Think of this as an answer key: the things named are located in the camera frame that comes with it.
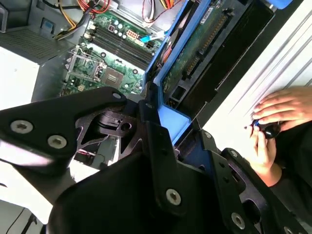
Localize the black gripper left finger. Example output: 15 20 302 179
0 82 183 217

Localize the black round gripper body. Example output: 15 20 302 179
47 150 247 234

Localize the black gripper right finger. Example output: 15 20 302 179
190 129 305 234

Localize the round black tool blue ring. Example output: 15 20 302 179
251 118 281 140

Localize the hard disk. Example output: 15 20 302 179
142 0 293 148

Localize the person's left hand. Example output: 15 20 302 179
245 126 284 188

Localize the person's right hand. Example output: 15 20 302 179
252 85 312 133

